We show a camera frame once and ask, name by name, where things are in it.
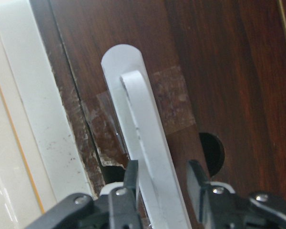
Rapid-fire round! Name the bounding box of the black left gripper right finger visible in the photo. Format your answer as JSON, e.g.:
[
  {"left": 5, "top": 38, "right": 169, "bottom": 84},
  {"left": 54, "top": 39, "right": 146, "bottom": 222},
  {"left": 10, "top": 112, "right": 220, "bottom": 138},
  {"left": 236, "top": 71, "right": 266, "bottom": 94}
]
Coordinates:
[{"left": 186, "top": 160, "right": 210, "bottom": 222}]

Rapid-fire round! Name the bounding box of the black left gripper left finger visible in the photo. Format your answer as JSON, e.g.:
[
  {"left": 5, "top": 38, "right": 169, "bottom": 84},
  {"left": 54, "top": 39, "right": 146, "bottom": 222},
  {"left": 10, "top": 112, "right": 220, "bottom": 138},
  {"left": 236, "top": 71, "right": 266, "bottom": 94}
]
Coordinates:
[{"left": 123, "top": 160, "right": 138, "bottom": 191}]

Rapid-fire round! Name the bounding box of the white cabinet body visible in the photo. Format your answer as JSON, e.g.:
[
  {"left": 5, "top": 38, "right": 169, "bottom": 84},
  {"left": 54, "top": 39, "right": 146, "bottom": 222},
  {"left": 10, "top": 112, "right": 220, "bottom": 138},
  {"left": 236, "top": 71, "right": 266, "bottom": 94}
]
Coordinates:
[{"left": 0, "top": 0, "right": 91, "bottom": 229}]

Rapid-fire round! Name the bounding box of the white drawer handle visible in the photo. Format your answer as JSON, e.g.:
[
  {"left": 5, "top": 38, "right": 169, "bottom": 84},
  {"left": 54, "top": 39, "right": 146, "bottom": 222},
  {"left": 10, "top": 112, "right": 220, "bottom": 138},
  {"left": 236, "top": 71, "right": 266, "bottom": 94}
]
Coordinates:
[{"left": 101, "top": 44, "right": 191, "bottom": 229}]

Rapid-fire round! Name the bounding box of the dark wooden drawer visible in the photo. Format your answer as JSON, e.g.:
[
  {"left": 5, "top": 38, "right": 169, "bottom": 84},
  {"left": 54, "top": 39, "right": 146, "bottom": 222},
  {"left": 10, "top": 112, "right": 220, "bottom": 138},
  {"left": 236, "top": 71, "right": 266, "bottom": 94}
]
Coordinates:
[{"left": 30, "top": 0, "right": 286, "bottom": 229}]

